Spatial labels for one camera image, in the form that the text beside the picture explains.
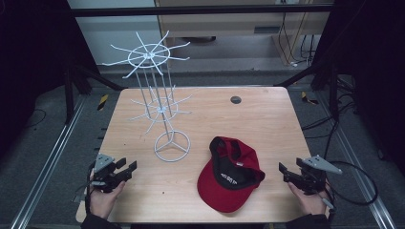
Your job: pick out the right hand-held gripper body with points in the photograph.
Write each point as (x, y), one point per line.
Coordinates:
(313, 178)

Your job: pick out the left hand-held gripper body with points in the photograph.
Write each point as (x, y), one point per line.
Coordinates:
(103, 162)

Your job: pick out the red baseball cap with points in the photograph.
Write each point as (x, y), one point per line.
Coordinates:
(219, 197)

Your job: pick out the person's right hand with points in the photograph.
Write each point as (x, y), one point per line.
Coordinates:
(313, 203)

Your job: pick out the person's left hand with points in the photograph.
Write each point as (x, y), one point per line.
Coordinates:
(102, 203)

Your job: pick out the yellow black striped tape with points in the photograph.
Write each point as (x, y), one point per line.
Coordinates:
(308, 98)
(102, 102)

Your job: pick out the black metal stand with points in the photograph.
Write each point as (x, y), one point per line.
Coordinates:
(333, 95)
(68, 95)

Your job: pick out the grey round table grommet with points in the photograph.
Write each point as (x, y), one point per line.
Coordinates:
(235, 99)

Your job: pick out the black curtain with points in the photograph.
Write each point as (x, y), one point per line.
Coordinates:
(31, 63)
(375, 63)

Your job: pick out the white cabinet panel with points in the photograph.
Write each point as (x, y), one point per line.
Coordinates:
(111, 35)

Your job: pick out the light wooden desk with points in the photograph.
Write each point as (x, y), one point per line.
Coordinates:
(223, 24)

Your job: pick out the aluminium floor rail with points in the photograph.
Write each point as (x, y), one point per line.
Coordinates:
(359, 178)
(47, 165)

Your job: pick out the black horizontal frame bar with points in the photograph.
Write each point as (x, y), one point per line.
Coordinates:
(191, 10)

